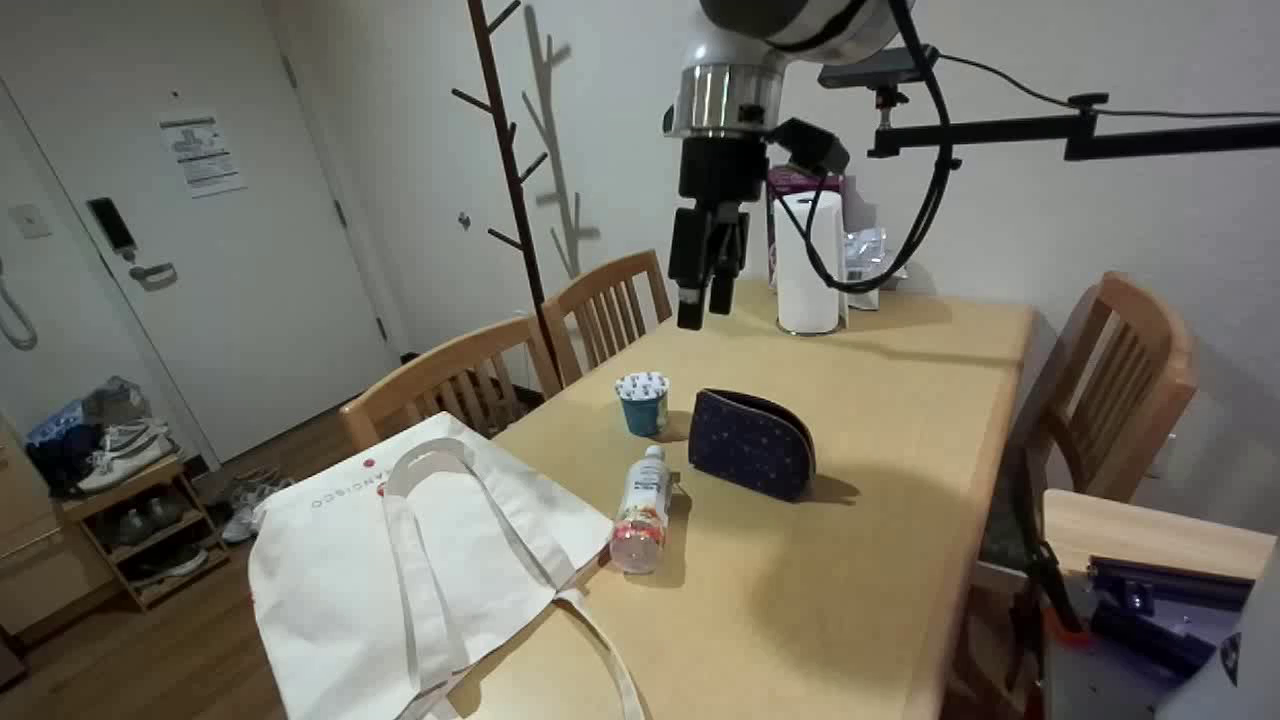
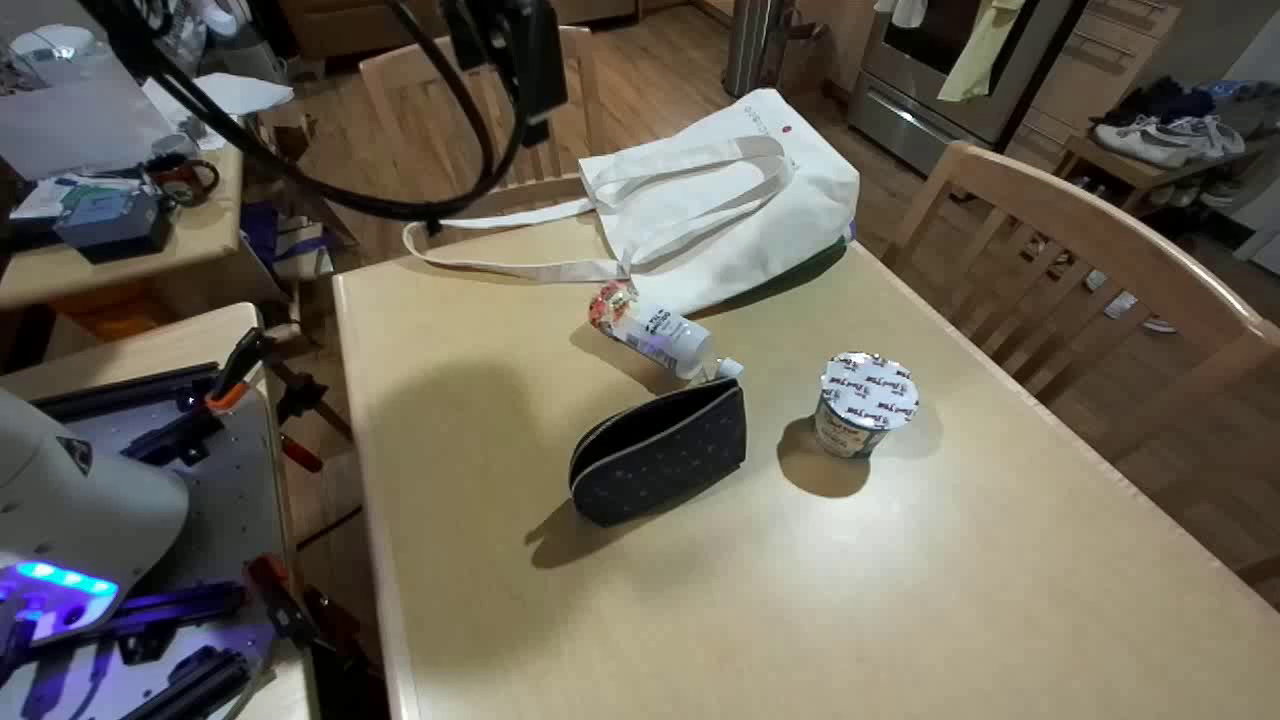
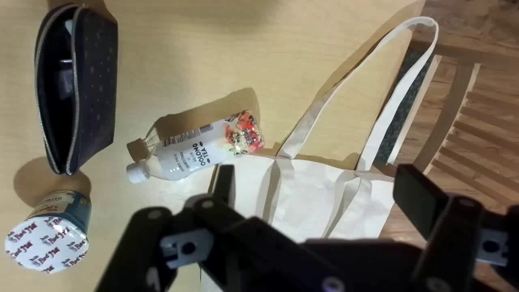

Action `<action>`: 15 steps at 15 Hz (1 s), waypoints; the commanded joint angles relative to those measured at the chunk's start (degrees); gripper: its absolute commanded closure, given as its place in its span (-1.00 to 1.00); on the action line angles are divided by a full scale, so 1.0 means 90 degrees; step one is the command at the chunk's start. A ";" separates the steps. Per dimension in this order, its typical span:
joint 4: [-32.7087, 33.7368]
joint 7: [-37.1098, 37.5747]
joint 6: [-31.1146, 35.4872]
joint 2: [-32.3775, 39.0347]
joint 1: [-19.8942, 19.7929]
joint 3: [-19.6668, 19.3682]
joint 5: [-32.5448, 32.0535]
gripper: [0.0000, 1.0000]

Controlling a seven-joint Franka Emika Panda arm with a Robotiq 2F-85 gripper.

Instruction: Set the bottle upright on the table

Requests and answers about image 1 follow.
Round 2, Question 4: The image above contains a dark blue shoe pile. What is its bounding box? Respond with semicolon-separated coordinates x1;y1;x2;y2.
21;396;106;501

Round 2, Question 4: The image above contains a white door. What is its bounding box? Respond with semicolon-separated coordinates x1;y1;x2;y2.
0;0;406;472

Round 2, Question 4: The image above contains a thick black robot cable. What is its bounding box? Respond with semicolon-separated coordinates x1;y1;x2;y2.
768;0;967;295

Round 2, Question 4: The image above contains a white jug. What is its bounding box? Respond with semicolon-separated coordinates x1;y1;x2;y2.
772;187;852;336

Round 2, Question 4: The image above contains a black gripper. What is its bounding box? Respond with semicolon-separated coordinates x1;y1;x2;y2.
669;128;777;336

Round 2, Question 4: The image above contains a light wooden side table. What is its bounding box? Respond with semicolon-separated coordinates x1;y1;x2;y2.
1036;484;1280;591

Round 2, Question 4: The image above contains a black electronic door lock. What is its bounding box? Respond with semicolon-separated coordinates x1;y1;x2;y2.
86;195;140;263

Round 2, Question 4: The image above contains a crumpled clear plastic bag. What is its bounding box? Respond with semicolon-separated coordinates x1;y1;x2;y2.
841;225;912;312

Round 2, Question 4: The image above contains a white light switch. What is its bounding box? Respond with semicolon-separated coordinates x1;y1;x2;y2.
3;199;58;243

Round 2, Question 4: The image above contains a white sneaker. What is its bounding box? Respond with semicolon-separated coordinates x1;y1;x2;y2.
97;414;174;462
73;442;179;495

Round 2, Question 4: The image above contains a black orange clamp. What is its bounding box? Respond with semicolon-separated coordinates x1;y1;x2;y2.
1015;505;1097;657

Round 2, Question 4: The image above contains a dark purple slotted frame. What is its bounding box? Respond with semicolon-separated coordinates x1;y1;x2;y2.
1085;557;1256;685

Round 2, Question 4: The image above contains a grey camera bar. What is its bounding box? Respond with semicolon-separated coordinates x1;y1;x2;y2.
818;44;945;96

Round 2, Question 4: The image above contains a clear plastic bottle white cap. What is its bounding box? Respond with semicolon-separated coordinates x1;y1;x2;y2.
607;442;677;579

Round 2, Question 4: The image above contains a wooden slat-back chair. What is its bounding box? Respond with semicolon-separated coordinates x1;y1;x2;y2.
1015;273;1199;506
336;312;565;454
542;248;677;393

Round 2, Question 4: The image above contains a dark wooden coat rack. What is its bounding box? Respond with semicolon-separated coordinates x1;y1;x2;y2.
447;0;565;393

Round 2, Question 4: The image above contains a silver door handle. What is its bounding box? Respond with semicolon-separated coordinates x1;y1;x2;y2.
127;261;179;295

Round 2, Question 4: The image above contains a low wooden shoe rack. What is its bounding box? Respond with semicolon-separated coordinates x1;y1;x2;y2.
58;451;232;613

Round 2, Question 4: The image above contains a paper notice sheet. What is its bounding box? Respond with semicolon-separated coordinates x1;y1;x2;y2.
155;109;254;205

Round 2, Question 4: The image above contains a navy star pattern pouch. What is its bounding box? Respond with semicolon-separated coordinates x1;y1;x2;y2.
686;385;820;505

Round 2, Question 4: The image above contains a grey sneaker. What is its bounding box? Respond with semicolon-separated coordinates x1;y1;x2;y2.
215;474;285;548

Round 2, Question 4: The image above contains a white intercom handset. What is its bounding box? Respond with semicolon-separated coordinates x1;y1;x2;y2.
0;256;39;356

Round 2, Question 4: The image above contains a white canvas tote bag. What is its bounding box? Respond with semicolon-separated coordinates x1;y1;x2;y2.
245;408;651;720

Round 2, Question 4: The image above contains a teal cup foil lid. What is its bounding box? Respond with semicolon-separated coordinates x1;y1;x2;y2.
612;366;673;441

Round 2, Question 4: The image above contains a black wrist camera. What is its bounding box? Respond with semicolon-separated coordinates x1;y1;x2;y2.
772;117;852;174

